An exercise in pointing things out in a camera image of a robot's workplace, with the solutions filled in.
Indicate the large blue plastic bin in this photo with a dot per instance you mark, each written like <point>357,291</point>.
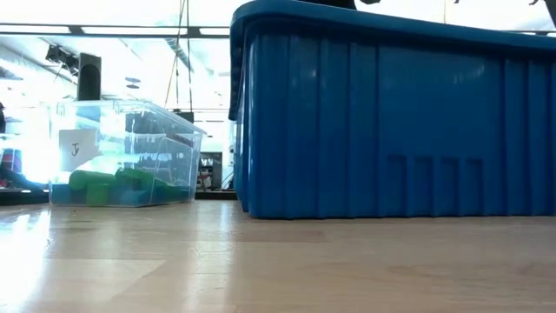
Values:
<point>391,130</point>

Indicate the clear plastic block container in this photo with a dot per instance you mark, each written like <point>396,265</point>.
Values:
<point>182,148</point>

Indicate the blue block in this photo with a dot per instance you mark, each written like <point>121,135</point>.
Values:
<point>68,195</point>
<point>128,197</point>

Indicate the green cylinder block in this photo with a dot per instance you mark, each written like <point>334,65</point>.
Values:
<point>91,179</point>

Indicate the green cube block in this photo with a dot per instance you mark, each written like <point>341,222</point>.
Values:
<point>97,196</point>

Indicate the black ceiling column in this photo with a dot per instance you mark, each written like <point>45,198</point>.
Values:
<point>89,78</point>

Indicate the white card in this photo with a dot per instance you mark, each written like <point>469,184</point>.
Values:
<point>78,150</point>

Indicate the red blue background canister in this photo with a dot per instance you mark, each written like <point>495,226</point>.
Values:
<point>12,160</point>

